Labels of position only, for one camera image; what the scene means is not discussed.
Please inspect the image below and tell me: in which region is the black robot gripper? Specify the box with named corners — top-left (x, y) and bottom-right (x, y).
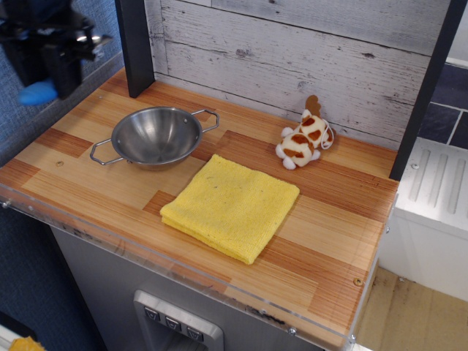
top-left (1, 1), bottom-right (113, 88)

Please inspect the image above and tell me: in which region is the blue handled metal spoon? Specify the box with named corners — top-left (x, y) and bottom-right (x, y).
top-left (18, 78), bottom-right (58, 106)

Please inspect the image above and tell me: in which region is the clear acrylic edge guard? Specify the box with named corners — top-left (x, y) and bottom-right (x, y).
top-left (1, 186), bottom-right (357, 350)

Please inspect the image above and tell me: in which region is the yellow folded cloth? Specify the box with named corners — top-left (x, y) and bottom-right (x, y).
top-left (160, 154), bottom-right (300, 265)

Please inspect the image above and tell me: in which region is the brown white plush toy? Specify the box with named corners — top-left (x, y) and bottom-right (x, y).
top-left (275, 95), bottom-right (335, 170)

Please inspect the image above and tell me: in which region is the yellow black object bottom left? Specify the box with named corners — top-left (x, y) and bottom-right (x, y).
top-left (8, 337), bottom-right (45, 351)

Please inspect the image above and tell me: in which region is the grey dispenser button panel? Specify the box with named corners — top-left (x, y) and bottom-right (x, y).
top-left (133, 290), bottom-right (224, 350)

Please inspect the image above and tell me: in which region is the white ribbed drainboard unit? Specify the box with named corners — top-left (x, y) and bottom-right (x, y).
top-left (380, 138), bottom-right (467, 300)

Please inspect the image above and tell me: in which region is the dark left shelf post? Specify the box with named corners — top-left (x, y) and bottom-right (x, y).
top-left (115, 0), bottom-right (154, 98)

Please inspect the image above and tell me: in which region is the dark shelf post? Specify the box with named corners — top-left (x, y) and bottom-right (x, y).
top-left (115, 0), bottom-right (154, 98)
top-left (389, 0), bottom-right (467, 181)

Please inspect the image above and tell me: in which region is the stainless steel two-handled pan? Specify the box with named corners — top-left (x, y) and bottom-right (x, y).
top-left (90, 107), bottom-right (220, 170)

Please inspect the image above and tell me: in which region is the dark right shelf post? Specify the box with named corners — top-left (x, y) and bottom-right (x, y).
top-left (389, 0), bottom-right (467, 181)

